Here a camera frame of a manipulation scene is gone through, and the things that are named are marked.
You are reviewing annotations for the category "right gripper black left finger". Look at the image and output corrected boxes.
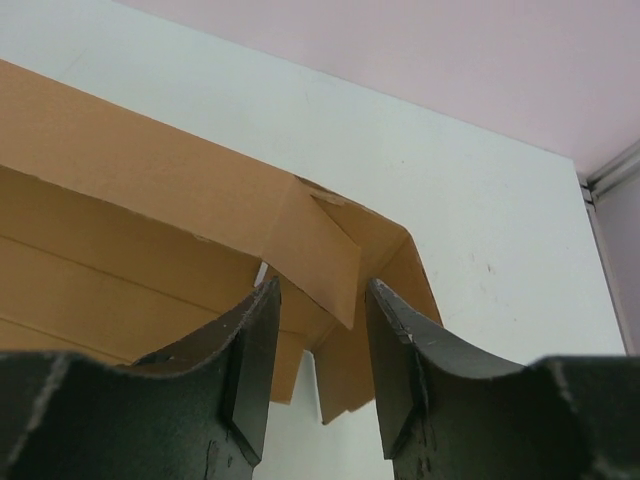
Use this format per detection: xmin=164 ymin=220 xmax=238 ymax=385
xmin=1 ymin=279 xmax=281 ymax=479

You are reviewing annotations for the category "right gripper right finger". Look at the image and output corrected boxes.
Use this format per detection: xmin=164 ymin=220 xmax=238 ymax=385
xmin=366 ymin=279 xmax=639 ymax=479

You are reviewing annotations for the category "cardboard box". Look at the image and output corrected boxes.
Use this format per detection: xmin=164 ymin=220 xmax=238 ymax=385
xmin=1 ymin=62 xmax=440 ymax=422

